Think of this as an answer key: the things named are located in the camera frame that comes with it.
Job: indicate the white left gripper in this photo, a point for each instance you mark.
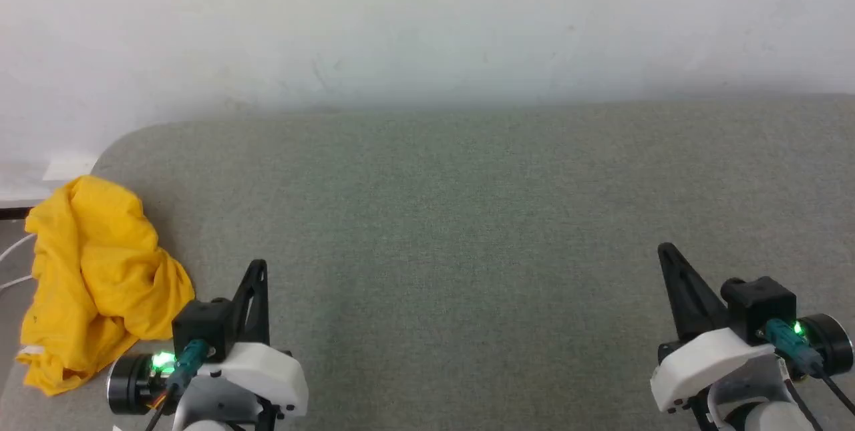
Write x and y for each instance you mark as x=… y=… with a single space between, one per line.
x=267 y=371

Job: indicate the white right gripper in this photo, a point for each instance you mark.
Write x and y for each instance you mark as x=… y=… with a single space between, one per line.
x=708 y=357

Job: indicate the yellow t-shirt with white patches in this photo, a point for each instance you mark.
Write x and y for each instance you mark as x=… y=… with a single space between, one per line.
x=93 y=264

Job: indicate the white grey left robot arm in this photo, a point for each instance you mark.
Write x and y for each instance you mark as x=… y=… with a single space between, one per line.
x=130 y=384

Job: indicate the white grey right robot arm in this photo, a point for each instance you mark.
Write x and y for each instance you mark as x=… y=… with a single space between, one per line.
x=831 y=344

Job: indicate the grey-green fabric sofa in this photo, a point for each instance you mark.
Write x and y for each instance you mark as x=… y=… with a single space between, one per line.
x=434 y=217

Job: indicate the dark baseboard strip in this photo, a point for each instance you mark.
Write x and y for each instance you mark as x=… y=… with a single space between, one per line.
x=13 y=213

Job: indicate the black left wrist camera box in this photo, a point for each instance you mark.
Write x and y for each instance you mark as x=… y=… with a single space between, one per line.
x=204 y=324

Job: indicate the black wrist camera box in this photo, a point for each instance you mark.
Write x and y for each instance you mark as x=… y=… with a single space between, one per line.
x=761 y=301
x=204 y=324

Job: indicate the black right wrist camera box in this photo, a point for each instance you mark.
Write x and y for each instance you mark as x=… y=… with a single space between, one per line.
x=761 y=301

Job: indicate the white wall socket box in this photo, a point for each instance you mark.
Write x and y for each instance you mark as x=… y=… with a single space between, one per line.
x=70 y=167

